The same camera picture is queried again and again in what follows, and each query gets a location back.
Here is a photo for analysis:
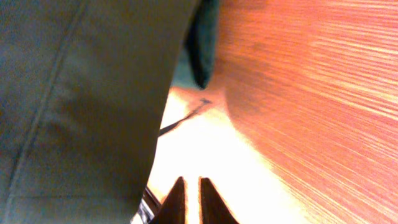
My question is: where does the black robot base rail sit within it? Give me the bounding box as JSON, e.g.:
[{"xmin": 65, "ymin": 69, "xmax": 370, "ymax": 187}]
[{"xmin": 130, "ymin": 187, "xmax": 161, "ymax": 224}]

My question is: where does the green cloth garment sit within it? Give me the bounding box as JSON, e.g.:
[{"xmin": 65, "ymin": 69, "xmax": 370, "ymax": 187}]
[{"xmin": 1, "ymin": 0, "xmax": 220, "ymax": 223}]

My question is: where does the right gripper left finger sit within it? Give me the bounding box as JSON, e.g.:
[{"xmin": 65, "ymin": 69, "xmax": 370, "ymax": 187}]
[{"xmin": 149, "ymin": 177, "xmax": 186, "ymax": 224}]

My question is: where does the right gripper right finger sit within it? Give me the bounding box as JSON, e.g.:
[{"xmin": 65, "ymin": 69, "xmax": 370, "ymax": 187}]
[{"xmin": 200, "ymin": 178, "xmax": 239, "ymax": 224}]

